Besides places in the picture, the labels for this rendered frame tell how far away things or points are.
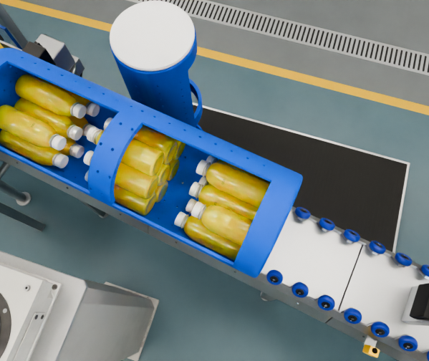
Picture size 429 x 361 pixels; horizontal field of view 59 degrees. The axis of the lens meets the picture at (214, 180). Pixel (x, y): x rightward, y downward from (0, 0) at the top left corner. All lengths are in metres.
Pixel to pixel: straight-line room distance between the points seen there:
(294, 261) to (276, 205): 0.33
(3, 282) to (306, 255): 0.77
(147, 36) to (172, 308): 1.32
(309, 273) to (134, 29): 0.94
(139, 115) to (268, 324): 1.39
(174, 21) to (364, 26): 1.75
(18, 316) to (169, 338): 1.26
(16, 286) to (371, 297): 0.89
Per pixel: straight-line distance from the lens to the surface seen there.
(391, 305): 1.21
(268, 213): 0.84
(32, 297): 0.87
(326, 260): 1.16
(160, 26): 1.35
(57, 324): 0.96
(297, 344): 2.08
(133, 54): 1.29
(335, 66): 2.62
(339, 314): 1.15
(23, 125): 1.14
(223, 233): 0.93
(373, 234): 2.07
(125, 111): 0.97
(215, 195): 0.98
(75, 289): 0.95
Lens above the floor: 2.04
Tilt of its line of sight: 71 degrees down
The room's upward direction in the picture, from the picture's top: 3 degrees counter-clockwise
